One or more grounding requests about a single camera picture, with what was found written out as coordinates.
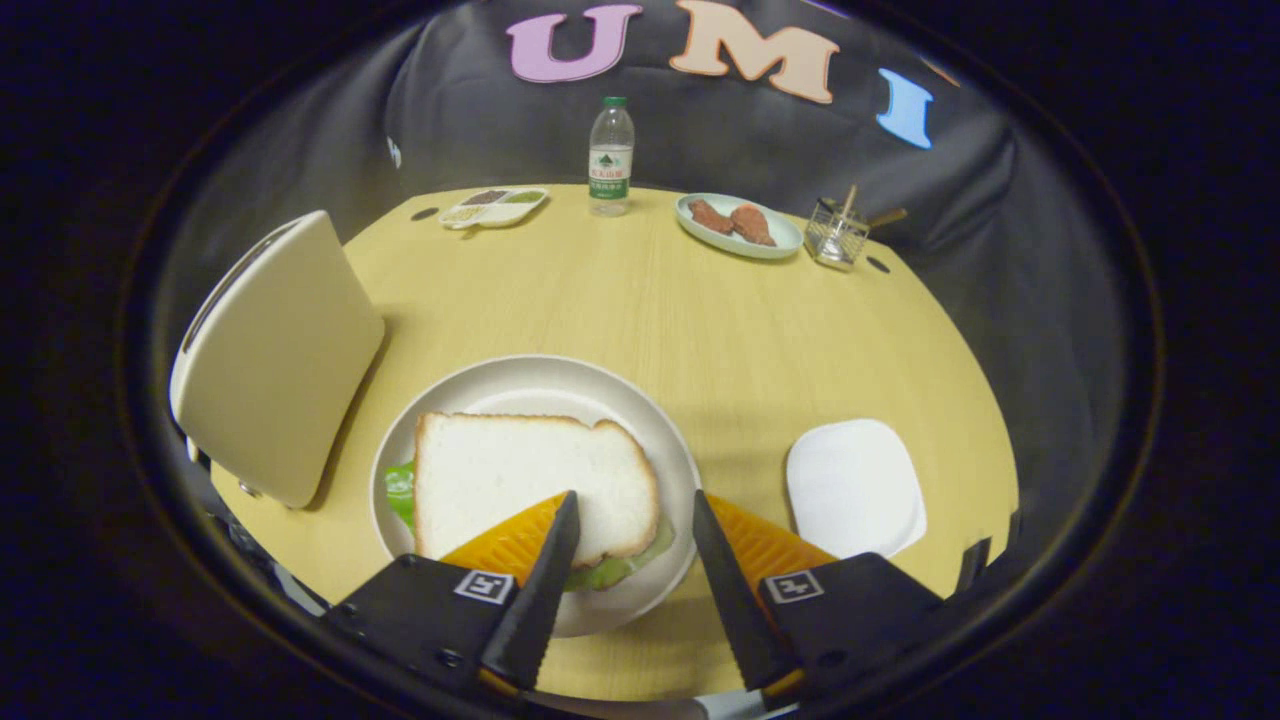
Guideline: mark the white bread slice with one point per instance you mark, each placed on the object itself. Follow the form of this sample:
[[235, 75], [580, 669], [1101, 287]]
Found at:
[[530, 480]]

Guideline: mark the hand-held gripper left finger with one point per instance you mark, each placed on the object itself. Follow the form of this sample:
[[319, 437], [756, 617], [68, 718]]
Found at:
[[535, 600]]

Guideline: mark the wooden stick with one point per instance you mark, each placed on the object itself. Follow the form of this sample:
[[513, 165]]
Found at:
[[888, 217], [848, 205]]

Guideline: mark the pale blue plate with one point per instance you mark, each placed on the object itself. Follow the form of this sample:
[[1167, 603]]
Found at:
[[760, 248]]

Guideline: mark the clear glass holder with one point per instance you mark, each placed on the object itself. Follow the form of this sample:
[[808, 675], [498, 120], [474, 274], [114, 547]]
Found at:
[[835, 240]]

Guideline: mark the black table grommet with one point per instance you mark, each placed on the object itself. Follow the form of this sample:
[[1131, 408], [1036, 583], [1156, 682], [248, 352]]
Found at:
[[878, 264], [424, 213]]

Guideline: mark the green lettuce leaf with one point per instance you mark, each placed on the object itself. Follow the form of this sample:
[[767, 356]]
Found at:
[[400, 495]]

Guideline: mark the round beige plate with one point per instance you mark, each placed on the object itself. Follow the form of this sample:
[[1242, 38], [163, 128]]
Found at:
[[560, 385]]

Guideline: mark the white toaster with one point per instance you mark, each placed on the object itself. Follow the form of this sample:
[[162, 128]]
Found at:
[[275, 360]]

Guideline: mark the white divided condiment dish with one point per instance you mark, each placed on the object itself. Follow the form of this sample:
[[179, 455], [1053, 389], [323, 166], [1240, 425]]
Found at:
[[495, 207]]

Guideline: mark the white square plate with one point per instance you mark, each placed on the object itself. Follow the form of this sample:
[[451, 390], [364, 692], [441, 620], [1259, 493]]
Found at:
[[855, 490]]

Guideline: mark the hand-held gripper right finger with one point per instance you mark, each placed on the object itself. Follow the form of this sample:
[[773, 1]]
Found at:
[[735, 600]]

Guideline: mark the clear plastic water bottle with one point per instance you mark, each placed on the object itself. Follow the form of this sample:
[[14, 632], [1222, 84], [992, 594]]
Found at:
[[610, 160]]

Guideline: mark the brown meat piece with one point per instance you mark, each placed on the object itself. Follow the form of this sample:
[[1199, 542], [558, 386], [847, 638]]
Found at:
[[752, 225], [710, 217]]

